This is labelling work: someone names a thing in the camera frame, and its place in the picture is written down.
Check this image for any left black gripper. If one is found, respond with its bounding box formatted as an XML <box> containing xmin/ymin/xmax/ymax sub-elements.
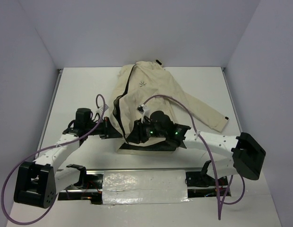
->
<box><xmin>85</xmin><ymin>116</ymin><xmax>122</xmax><ymax>139</ymax></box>

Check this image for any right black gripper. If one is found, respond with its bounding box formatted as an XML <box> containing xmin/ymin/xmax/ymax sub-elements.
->
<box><xmin>126</xmin><ymin>117</ymin><xmax>167</xmax><ymax>143</ymax></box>

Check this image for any cream jacket with black zipper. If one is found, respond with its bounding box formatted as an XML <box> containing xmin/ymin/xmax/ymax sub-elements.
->
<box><xmin>108</xmin><ymin>61</ymin><xmax>228</xmax><ymax>155</ymax></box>

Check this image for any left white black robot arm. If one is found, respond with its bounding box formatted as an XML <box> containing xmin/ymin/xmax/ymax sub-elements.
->
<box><xmin>14</xmin><ymin>108</ymin><xmax>122</xmax><ymax>209</ymax></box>

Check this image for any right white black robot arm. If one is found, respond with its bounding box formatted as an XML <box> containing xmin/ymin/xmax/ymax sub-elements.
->
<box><xmin>127</xmin><ymin>111</ymin><xmax>266</xmax><ymax>185</ymax></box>

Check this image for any white foam front board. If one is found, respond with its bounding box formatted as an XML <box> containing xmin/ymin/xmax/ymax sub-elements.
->
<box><xmin>8</xmin><ymin>177</ymin><xmax>281</xmax><ymax>227</ymax></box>

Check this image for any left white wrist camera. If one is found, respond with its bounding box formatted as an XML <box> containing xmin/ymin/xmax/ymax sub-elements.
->
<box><xmin>95</xmin><ymin>105</ymin><xmax>108</xmax><ymax>115</ymax></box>

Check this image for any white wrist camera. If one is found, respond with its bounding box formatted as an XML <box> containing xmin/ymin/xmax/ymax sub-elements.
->
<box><xmin>95</xmin><ymin>105</ymin><xmax>108</xmax><ymax>115</ymax></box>
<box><xmin>137</xmin><ymin>104</ymin><xmax>150</xmax><ymax>123</ymax></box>

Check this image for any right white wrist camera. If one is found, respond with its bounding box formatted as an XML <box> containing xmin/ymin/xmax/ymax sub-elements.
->
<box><xmin>137</xmin><ymin>104</ymin><xmax>150</xmax><ymax>123</ymax></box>

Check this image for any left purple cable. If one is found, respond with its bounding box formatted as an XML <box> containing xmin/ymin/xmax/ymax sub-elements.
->
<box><xmin>1</xmin><ymin>94</ymin><xmax>107</xmax><ymax>225</ymax></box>

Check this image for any purple cable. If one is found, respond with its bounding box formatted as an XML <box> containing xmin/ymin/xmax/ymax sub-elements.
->
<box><xmin>1</xmin><ymin>94</ymin><xmax>107</xmax><ymax>225</ymax></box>
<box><xmin>143</xmin><ymin>95</ymin><xmax>247</xmax><ymax>220</ymax></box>

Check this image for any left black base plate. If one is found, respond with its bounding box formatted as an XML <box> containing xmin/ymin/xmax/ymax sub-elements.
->
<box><xmin>58</xmin><ymin>171</ymin><xmax>104</xmax><ymax>205</ymax></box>

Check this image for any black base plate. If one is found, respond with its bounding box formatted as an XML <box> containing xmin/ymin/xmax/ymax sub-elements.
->
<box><xmin>58</xmin><ymin>171</ymin><xmax>104</xmax><ymax>205</ymax></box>
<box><xmin>185</xmin><ymin>169</ymin><xmax>232</xmax><ymax>198</ymax></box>

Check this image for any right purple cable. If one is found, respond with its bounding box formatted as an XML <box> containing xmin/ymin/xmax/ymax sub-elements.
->
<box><xmin>143</xmin><ymin>95</ymin><xmax>247</xmax><ymax>220</ymax></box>

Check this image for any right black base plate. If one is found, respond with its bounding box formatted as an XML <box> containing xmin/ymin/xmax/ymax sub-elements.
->
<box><xmin>185</xmin><ymin>169</ymin><xmax>232</xmax><ymax>198</ymax></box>

